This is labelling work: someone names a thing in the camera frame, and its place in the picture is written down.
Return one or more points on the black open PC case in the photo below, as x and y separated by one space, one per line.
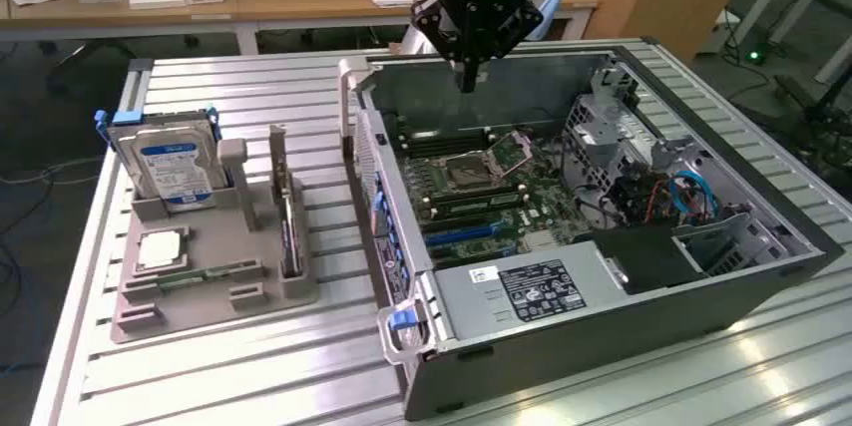
599 346

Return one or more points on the low-profile graphics card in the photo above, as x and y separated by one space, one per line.
278 161

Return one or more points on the blue case latch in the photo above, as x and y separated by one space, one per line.
399 320

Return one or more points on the black floor stand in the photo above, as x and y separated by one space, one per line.
795 89

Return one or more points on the grey plastic parts rack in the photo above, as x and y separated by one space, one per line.
221 266

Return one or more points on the black plastic air shroud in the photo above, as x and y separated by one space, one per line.
646 261

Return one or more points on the hard disk in blue carrier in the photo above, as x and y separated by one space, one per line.
170 166

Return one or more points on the CPU socket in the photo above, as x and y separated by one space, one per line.
470 169

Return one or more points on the metal socket cover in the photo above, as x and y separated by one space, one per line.
513 149

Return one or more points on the blue expansion slot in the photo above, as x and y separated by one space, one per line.
459 236

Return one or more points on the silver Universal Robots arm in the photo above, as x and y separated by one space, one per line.
419 39

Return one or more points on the wooden desk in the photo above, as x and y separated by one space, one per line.
67 17

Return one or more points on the green motherboard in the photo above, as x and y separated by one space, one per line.
539 216

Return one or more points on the grey metal drive cage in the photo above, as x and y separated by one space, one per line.
599 122

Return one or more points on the silver CPU chip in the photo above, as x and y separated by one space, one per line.
161 249

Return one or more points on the green RAM stick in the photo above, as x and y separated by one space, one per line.
201 276

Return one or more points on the black RAM slot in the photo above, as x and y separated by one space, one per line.
457 223

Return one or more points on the grey disk bay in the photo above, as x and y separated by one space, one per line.
726 246

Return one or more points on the grey power supply unit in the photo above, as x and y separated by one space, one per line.
533 286

